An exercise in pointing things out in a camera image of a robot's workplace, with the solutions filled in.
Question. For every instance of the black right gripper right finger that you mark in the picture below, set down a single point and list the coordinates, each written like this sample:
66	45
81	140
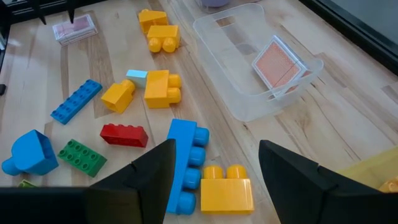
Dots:
295	186

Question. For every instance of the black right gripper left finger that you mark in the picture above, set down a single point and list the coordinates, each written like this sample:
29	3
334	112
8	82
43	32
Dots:
149	186

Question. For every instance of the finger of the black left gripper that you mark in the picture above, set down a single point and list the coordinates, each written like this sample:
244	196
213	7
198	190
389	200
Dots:
71	9
38	9

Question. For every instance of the pink card deck box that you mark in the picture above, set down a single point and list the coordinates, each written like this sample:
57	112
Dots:
74	29

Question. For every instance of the big blue four-stud block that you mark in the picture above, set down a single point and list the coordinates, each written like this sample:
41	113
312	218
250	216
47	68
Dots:
186	137

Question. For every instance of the yellow wedge single-stud block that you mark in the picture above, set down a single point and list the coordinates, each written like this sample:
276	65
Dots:
152	18

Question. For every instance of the small light cyan block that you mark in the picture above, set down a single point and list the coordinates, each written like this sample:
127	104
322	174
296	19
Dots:
136	77

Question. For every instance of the orange-red card deck box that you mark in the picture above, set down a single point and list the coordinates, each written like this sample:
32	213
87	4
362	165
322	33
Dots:
276	65

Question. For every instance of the red brick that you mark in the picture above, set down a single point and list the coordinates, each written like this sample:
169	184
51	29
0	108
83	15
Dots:
124	135

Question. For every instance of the yellow translucent bin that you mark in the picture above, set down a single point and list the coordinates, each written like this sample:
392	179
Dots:
367	168

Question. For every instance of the blue long flat brick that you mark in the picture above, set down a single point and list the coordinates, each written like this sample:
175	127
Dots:
76	101

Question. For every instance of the lime green brick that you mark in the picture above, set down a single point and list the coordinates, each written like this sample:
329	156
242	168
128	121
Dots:
26	184

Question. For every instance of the blue single-stud block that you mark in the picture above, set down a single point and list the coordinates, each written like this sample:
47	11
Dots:
29	154

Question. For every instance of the clear plastic bin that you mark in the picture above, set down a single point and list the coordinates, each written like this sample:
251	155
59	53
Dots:
224	62

